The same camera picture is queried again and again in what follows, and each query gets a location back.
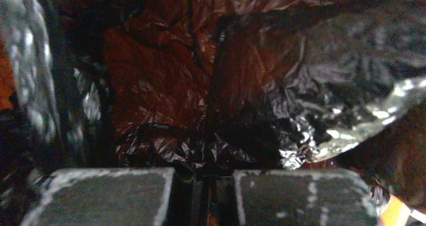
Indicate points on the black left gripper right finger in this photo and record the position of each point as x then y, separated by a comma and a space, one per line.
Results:
302, 197

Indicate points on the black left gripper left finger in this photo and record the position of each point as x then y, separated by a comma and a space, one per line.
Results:
103, 197

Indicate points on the black plastic trash bag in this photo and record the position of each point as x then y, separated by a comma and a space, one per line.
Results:
208, 87

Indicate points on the orange plastic trash bin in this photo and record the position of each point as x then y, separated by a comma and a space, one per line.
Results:
7, 79

